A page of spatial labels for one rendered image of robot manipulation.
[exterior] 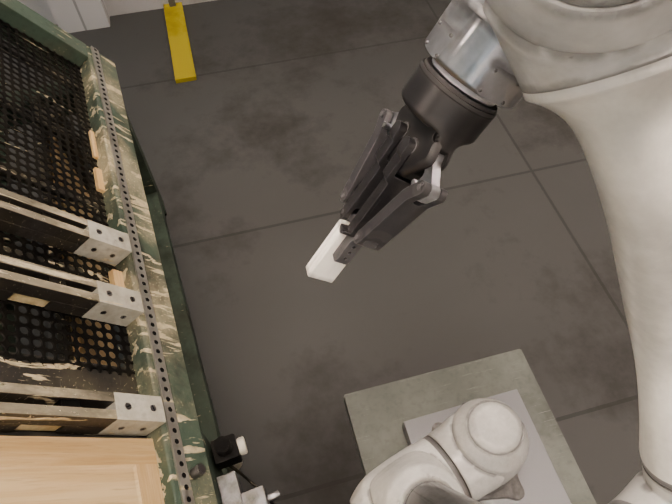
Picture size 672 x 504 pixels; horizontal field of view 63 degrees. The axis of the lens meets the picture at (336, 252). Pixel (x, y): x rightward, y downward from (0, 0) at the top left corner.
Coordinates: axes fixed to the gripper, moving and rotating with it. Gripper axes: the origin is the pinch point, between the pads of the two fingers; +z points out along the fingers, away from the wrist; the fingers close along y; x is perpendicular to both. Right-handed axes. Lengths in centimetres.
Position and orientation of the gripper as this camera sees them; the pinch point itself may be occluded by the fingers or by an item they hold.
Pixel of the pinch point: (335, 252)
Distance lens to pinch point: 55.2
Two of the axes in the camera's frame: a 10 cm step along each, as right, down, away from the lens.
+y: 2.0, 6.8, -7.0
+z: -5.1, 6.8, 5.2
